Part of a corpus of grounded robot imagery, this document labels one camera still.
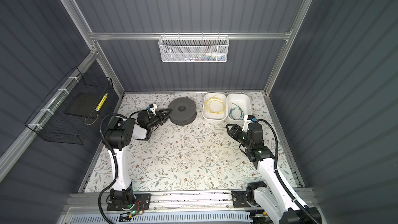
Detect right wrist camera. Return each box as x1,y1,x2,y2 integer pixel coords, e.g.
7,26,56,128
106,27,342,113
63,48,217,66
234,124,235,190
242,115,257,132

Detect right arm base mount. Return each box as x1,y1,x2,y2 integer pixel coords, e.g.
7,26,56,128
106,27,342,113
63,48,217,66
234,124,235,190
231,181,266,208

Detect left white plastic bin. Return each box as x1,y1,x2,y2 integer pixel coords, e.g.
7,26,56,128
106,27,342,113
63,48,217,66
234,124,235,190
202,93,227,124

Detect aluminium front rail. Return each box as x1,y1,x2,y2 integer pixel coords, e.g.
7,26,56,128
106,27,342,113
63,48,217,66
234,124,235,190
63,188,315,214

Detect black foam pad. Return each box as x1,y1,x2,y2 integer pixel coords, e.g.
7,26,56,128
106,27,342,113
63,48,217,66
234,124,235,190
64,93,100,118

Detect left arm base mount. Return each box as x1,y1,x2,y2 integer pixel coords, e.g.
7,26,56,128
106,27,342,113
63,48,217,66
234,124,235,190
106,190,151,212

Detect green cable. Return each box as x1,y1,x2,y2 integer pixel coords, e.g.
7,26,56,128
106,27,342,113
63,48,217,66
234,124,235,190
229,103,245,121

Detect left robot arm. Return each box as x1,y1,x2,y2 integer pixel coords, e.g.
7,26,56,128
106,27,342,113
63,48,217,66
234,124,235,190
99,108,172,205

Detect right white plastic bin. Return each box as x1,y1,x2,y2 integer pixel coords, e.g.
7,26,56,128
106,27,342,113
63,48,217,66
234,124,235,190
227,93,252,127

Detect items in white basket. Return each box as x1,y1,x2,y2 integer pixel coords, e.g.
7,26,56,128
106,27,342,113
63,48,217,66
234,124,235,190
182,52,227,62

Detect white slotted cable duct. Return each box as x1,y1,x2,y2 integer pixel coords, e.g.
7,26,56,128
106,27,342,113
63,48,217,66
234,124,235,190
69,211,252,224

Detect black wire basket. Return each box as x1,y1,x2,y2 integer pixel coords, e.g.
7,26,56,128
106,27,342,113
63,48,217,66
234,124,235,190
25,67,113,145

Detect dark grey foam spool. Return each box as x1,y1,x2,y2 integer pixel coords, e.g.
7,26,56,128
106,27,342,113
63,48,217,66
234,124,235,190
168,97,197,125

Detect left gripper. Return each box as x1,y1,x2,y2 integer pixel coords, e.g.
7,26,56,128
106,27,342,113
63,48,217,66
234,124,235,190
146,108,171,131

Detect yellow cable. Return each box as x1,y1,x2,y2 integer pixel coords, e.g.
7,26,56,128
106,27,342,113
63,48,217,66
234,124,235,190
205,95,226,115

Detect white plastic bin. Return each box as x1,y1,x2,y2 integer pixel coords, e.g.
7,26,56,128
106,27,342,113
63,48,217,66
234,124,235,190
227,93,252,127
202,93,227,124

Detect white wire mesh basket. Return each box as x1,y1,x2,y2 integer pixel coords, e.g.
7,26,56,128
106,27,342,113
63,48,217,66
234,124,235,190
158,34,230,63

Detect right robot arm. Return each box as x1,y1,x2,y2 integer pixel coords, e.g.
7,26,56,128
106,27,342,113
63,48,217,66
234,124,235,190
226,119,322,224

